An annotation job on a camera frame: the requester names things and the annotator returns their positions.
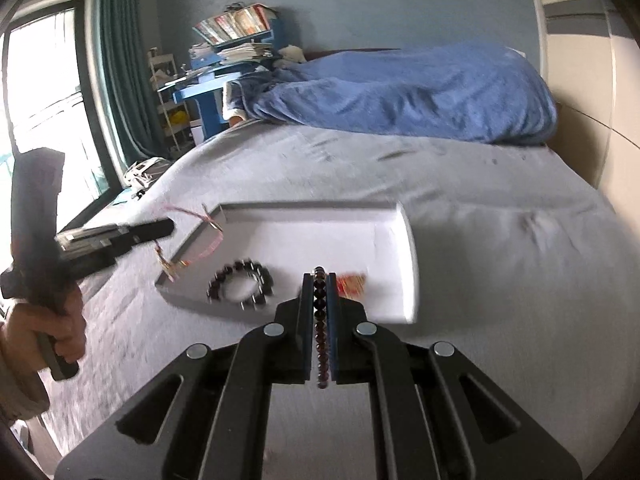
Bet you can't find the blue duvet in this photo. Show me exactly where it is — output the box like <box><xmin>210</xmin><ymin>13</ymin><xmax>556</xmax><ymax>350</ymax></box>
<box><xmin>239</xmin><ymin>42</ymin><xmax>559</xmax><ymax>147</ymax></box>

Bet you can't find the grey cardboard box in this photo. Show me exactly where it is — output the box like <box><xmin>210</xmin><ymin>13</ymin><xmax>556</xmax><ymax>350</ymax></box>
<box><xmin>154</xmin><ymin>201</ymin><xmax>420</xmax><ymax>325</ymax></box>

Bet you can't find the blue desk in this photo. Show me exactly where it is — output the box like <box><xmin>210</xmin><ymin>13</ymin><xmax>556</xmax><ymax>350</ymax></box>
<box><xmin>157</xmin><ymin>29</ymin><xmax>282</xmax><ymax>142</ymax></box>

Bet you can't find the row of books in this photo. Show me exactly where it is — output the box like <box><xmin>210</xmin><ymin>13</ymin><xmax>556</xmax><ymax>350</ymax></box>
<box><xmin>192</xmin><ymin>3</ymin><xmax>279</xmax><ymax>46</ymax></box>

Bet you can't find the window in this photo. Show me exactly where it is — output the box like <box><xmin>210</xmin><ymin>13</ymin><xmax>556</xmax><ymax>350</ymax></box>
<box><xmin>0</xmin><ymin>0</ymin><xmax>123</xmax><ymax>233</ymax></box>

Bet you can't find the beige wardrobe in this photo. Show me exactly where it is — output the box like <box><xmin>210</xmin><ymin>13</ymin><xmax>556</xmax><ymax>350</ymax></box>
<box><xmin>524</xmin><ymin>0</ymin><xmax>640</xmax><ymax>198</ymax></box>

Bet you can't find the teal curtain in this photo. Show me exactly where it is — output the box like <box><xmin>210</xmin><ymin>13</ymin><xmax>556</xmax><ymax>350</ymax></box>
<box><xmin>94</xmin><ymin>0</ymin><xmax>168</xmax><ymax>162</ymax></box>

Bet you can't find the crumpled cloth on floor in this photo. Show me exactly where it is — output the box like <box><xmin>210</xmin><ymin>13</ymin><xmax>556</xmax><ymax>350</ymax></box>
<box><xmin>122</xmin><ymin>157</ymin><xmax>172</xmax><ymax>199</ymax></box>

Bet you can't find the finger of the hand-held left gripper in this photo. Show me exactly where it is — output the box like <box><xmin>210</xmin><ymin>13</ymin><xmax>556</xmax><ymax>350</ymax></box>
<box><xmin>56</xmin><ymin>217</ymin><xmax>175</xmax><ymax>252</ymax></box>
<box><xmin>59</xmin><ymin>244</ymin><xmax>133</xmax><ymax>277</ymax></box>

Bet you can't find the black bead bracelet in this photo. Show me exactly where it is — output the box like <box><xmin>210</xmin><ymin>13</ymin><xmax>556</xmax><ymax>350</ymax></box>
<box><xmin>206</xmin><ymin>258</ymin><xmax>276</xmax><ymax>306</ymax></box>

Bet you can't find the pink string bracelet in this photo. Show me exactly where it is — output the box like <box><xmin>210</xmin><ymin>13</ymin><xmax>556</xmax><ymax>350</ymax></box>
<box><xmin>151</xmin><ymin>203</ymin><xmax>225</xmax><ymax>282</ymax></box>

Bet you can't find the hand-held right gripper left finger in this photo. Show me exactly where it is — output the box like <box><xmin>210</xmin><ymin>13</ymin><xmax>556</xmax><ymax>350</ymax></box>
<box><xmin>54</xmin><ymin>273</ymin><xmax>316</xmax><ymax>480</ymax></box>

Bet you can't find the pile of papers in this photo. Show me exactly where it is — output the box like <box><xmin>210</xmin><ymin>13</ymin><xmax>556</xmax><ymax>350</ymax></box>
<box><xmin>187</xmin><ymin>42</ymin><xmax>274</xmax><ymax>69</ymax></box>

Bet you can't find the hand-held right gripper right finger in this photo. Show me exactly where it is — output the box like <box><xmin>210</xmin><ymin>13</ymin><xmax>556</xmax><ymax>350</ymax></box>
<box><xmin>327</xmin><ymin>273</ymin><xmax>584</xmax><ymax>480</ymax></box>

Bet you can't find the white shelf rack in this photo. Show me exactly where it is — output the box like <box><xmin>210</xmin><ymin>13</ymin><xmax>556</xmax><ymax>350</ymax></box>
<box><xmin>147</xmin><ymin>48</ymin><xmax>197</xmax><ymax>159</ymax></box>

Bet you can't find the person's left hand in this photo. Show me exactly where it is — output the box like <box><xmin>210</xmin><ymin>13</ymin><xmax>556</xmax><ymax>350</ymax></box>
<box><xmin>0</xmin><ymin>287</ymin><xmax>87</xmax><ymax>367</ymax></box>

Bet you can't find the dark red bead bracelet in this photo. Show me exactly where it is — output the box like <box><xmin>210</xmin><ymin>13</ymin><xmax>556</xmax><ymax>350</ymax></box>
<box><xmin>310</xmin><ymin>266</ymin><xmax>332</xmax><ymax>391</ymax></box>

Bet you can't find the person's left forearm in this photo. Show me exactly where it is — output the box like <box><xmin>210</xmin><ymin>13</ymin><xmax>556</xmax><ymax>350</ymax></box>
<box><xmin>0</xmin><ymin>332</ymin><xmax>52</xmax><ymax>419</ymax></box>

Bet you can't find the red charm bracelet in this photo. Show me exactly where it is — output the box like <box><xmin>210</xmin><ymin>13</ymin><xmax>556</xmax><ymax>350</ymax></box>
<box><xmin>335</xmin><ymin>273</ymin><xmax>369</xmax><ymax>297</ymax></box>

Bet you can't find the grey bed blanket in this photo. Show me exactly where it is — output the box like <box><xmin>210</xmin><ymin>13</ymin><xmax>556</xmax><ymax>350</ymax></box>
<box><xmin>29</xmin><ymin>122</ymin><xmax>640</xmax><ymax>480</ymax></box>

